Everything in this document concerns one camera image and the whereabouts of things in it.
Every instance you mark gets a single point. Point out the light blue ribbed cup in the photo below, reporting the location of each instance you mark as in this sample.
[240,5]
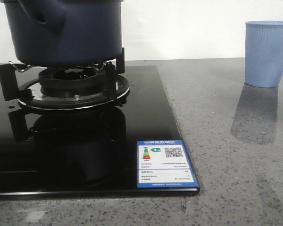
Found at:
[264,53]

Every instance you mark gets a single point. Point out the black metal pot support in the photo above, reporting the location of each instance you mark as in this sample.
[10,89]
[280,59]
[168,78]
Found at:
[116,88]

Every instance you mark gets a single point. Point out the dark blue cooking pot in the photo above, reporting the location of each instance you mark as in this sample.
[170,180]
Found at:
[57,33]

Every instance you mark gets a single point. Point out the blue energy label sticker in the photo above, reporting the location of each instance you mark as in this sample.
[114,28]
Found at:
[164,164]

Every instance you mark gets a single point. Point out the black burner head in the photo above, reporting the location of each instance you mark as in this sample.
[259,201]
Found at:
[70,82]

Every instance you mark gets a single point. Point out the black glass gas stove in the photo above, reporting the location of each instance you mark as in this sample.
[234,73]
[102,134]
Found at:
[91,153]

